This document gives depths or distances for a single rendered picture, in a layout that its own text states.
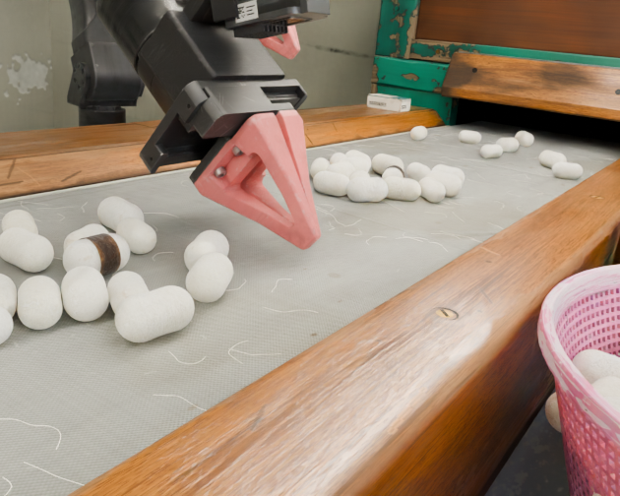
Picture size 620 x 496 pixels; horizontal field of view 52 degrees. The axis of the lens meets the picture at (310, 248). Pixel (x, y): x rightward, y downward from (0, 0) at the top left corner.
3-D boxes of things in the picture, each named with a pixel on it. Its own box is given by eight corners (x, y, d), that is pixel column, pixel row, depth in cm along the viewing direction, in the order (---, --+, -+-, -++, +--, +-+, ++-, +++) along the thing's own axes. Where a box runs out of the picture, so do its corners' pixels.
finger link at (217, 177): (388, 196, 40) (303, 84, 41) (325, 217, 34) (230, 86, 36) (322, 256, 44) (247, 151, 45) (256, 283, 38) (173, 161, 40)
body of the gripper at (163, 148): (315, 99, 41) (253, 17, 43) (207, 106, 33) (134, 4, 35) (261, 162, 45) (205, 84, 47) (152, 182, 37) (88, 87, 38)
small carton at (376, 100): (366, 106, 101) (367, 93, 100) (376, 105, 104) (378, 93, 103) (400, 112, 98) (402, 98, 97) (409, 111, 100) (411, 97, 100)
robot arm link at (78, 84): (147, 65, 86) (126, 61, 90) (84, 63, 80) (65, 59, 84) (146, 112, 88) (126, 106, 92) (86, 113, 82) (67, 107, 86)
